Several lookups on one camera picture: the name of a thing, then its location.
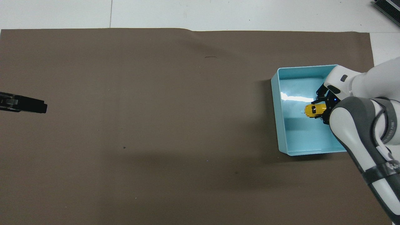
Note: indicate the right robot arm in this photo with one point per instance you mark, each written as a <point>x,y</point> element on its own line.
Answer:
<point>368,147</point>

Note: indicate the light blue plastic bin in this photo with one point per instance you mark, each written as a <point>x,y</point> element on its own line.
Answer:
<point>297,131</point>

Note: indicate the yellow beetle toy car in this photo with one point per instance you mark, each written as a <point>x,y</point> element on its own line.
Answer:
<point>315,110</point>

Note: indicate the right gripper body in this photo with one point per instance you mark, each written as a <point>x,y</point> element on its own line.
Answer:
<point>332,100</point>

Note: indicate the black stand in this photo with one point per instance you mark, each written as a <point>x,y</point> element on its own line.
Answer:
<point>389,8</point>

